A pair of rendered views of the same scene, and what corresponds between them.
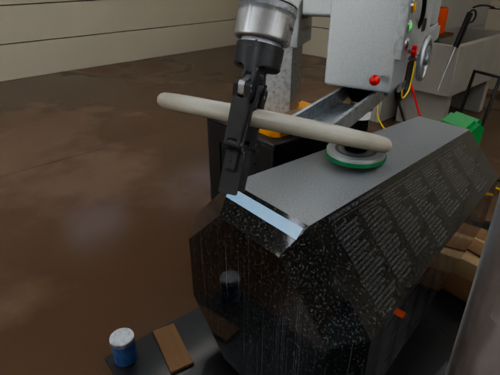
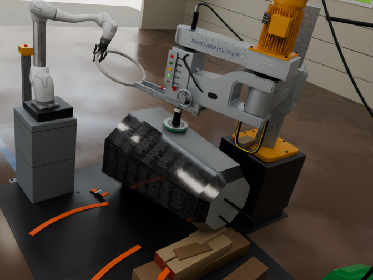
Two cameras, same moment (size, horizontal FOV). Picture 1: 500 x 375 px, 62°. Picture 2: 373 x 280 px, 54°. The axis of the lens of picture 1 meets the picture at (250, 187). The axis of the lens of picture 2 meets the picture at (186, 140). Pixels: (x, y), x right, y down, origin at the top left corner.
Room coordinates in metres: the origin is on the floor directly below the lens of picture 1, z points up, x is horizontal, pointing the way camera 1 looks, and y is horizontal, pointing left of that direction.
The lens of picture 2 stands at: (1.29, -3.27, 2.26)
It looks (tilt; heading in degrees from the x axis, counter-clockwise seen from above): 27 degrees down; 85
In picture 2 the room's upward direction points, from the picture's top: 12 degrees clockwise
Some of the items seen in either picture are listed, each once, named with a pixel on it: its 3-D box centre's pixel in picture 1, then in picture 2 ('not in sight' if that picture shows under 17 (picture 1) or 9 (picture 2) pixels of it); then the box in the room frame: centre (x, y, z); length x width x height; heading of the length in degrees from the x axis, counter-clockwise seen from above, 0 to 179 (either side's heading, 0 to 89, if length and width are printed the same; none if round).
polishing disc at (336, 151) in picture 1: (356, 150); (175, 124); (1.41, -0.39, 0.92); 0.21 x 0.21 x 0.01
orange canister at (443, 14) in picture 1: (435, 20); not in sight; (4.58, -1.91, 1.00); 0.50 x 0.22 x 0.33; 132
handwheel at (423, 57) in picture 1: (413, 57); (186, 97); (1.45, -0.55, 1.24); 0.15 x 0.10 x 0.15; 149
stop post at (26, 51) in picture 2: not in sight; (26, 94); (-0.24, 0.53, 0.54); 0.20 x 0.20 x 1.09; 39
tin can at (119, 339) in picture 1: (123, 347); not in sight; (1.23, 0.54, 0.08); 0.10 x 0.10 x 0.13
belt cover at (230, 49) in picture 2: not in sight; (231, 51); (1.71, -0.57, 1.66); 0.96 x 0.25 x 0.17; 149
